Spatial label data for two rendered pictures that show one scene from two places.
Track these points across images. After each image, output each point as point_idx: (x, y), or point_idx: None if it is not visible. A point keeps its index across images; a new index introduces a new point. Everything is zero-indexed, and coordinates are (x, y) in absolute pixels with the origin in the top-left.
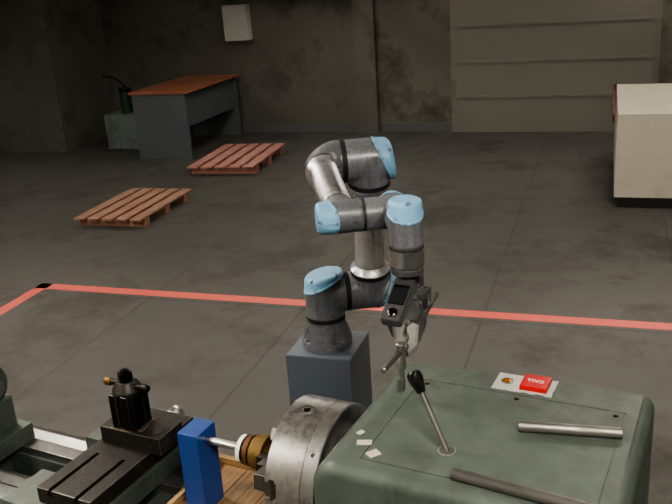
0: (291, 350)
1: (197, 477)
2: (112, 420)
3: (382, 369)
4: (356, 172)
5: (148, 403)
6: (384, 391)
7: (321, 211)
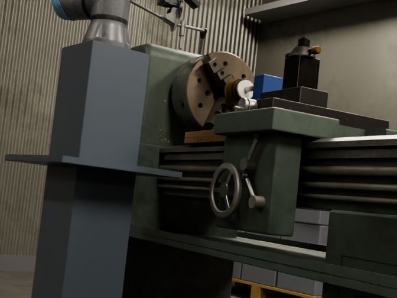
0: (140, 52)
1: None
2: (317, 86)
3: (204, 29)
4: None
5: (284, 74)
6: (182, 51)
7: None
